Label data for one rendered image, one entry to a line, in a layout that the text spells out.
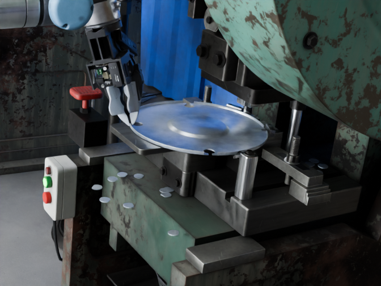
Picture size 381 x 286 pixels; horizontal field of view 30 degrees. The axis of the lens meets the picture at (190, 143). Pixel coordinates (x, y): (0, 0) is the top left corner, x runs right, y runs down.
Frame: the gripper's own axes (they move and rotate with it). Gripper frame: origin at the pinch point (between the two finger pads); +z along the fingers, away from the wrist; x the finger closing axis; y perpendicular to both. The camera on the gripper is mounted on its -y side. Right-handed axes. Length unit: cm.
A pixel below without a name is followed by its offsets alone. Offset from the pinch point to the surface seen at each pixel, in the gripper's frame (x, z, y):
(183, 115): 8.5, 3.7, -8.6
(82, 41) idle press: -63, 6, -144
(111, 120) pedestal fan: -37, 24, -85
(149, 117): 2.1, 2.1, -5.4
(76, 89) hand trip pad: -18.8, -2.8, -20.9
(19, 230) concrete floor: -79, 57, -78
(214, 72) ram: 17.8, -5.3, -5.0
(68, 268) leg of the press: -28.7, 37.9, -9.9
